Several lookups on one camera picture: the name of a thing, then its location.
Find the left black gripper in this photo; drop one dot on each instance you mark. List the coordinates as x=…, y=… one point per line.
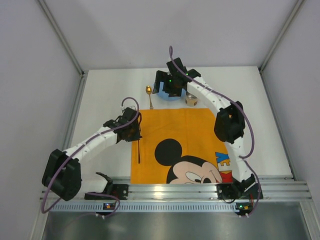
x=133, y=135

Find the orange Mickey Mouse cloth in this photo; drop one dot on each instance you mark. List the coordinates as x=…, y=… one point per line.
x=179, y=146

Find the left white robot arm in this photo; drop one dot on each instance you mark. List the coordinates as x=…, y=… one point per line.
x=64, y=172

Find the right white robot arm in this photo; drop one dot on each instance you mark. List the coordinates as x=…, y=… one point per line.
x=229, y=126

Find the aluminium mounting rail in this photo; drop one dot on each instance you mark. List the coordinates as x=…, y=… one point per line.
x=274, y=189

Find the left aluminium frame post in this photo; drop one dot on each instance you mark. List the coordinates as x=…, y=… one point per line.
x=60, y=35

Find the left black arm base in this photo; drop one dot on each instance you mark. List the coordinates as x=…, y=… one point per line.
x=119, y=191

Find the rose gold fork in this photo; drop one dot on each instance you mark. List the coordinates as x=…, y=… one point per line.
x=139, y=152

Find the metal cup with paper sleeve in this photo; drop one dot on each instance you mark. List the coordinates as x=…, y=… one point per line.
x=190, y=100

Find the aluminium frame post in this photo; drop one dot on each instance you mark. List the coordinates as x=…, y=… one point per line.
x=60, y=35
x=294, y=12

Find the blue plastic plate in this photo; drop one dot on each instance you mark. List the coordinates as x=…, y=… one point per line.
x=165, y=96

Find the gold ornate spoon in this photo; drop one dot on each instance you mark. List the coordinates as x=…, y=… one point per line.
x=149, y=92

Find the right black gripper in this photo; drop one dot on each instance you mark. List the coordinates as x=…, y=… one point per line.
x=165, y=88

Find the slotted white cable duct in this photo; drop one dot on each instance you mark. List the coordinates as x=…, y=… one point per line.
x=147, y=207

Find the right aluminium frame post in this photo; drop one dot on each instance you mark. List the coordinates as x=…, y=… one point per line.
x=294, y=12

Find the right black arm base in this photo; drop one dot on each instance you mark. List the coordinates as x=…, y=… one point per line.
x=230, y=192

